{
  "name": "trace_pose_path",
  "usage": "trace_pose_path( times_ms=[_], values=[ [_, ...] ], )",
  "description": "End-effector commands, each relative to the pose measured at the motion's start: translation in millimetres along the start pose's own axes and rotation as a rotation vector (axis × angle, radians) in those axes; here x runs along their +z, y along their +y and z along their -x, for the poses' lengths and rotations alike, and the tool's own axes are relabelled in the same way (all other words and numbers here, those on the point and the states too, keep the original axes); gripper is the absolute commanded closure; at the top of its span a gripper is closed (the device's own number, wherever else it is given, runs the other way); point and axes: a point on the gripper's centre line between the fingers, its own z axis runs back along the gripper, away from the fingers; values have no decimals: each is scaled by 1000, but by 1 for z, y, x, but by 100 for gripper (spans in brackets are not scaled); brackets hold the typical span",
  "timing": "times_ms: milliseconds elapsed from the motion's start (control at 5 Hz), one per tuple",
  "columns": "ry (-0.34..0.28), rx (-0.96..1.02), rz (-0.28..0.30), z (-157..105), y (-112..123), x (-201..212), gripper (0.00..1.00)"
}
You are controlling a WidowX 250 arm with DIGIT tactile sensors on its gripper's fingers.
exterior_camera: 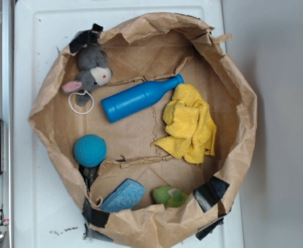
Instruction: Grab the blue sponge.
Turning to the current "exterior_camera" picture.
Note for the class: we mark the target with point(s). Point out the blue sponge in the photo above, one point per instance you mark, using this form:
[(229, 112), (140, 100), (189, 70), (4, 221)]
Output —
[(126, 196)]

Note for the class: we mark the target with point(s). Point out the aluminium frame rail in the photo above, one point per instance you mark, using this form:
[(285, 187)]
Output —
[(6, 115)]

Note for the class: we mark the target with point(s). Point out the green plush toy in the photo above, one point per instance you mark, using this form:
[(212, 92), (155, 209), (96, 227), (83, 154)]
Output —
[(170, 197)]

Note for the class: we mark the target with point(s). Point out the white elastic loop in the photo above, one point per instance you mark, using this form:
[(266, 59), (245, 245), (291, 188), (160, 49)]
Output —
[(81, 94)]

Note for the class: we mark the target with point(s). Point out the blue dimpled ball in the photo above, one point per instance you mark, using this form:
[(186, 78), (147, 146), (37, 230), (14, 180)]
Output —
[(90, 150)]

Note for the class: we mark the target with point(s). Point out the brown paper bag bin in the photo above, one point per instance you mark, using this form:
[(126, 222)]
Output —
[(154, 46)]

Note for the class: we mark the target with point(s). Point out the grey plush donkey toy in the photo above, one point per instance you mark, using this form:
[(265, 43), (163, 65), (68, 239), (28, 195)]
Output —
[(93, 63)]

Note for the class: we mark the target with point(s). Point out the blue plastic bottle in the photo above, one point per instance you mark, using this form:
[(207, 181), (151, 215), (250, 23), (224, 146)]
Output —
[(137, 98)]

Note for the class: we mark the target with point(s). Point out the white plastic tray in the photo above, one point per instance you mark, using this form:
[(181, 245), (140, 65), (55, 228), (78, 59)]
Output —
[(44, 214)]

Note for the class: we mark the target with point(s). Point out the yellow microfibre cloth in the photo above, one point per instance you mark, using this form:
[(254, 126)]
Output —
[(189, 125)]

